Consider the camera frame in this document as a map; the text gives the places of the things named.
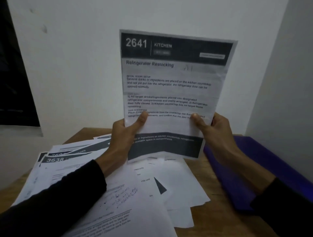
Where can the dark window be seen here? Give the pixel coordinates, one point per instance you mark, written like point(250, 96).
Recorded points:
point(14, 80)

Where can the person's left hand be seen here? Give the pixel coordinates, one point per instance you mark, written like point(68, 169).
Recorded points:
point(119, 139)

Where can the person's right hand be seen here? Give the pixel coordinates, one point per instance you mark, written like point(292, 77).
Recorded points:
point(220, 139)

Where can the pile of printed papers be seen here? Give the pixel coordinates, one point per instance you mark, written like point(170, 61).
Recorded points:
point(137, 195)

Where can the printed paper sheet with dark header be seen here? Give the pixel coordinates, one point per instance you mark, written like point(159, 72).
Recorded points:
point(171, 83)

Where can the person's left forearm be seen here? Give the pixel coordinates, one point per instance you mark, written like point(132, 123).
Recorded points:
point(61, 195)

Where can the person's right forearm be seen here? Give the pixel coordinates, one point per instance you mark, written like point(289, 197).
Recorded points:
point(269, 197)

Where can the purple folder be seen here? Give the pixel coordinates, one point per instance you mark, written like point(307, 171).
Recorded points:
point(244, 185)

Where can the person's right thumb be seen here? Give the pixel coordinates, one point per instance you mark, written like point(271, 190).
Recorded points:
point(198, 122)

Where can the person's left thumb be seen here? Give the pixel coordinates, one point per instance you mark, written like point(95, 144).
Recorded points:
point(139, 122)

